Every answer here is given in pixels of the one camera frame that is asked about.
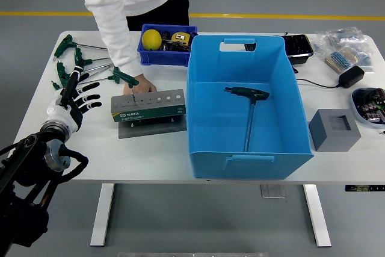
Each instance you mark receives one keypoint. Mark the small black part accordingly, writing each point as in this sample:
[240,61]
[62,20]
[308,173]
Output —
[166,35]

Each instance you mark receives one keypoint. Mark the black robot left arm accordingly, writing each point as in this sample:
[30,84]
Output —
[24,163]

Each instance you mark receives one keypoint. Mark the black power adapter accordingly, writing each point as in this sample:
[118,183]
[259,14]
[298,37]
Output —
[352,76]

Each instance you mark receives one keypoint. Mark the grey green wrench holder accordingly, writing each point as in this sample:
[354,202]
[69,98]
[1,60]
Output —
[144,115]

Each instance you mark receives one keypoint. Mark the grey cube with recess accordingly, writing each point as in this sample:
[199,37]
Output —
[323,133]

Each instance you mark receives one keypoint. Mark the large light blue box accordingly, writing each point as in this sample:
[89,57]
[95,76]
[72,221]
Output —
[240,118]

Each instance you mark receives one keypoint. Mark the blue resistor tape bundle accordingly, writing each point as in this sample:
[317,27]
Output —
[341,60]

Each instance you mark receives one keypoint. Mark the clear bag with blue parts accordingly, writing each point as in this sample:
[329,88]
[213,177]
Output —
[365,55]

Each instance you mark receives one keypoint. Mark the dark small parts bundle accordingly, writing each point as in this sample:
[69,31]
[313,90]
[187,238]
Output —
[176,47]

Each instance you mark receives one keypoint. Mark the black plastic tray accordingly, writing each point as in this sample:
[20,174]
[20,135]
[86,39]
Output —
[297,46]

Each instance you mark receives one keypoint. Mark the clear bag of parts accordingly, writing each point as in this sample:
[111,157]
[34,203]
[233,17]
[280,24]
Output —
[340,35]

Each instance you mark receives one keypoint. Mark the yellow ball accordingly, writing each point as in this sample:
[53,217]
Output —
[152,39]

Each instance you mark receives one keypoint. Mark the metal floor plate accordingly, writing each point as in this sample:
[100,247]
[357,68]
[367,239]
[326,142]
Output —
[272,191]

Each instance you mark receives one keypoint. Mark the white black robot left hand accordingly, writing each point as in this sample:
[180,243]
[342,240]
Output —
[63,112]

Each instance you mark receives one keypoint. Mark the dark electronic parts pile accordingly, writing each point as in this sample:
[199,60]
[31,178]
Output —
[373,103]

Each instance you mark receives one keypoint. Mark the small dark blue bin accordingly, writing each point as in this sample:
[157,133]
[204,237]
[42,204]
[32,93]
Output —
[162,58]

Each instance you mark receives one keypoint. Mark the person's right hand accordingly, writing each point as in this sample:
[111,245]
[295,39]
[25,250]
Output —
[141,86]

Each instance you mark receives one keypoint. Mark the black table control panel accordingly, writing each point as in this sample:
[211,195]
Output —
[364,188]

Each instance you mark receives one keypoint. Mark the light blue bowl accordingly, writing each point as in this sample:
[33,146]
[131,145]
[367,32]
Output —
[356,109]

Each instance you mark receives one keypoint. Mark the person's right forearm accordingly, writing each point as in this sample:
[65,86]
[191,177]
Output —
[123,49]

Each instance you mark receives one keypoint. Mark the white table leg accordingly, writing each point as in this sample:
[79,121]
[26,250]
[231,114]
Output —
[102,215]
[317,215]

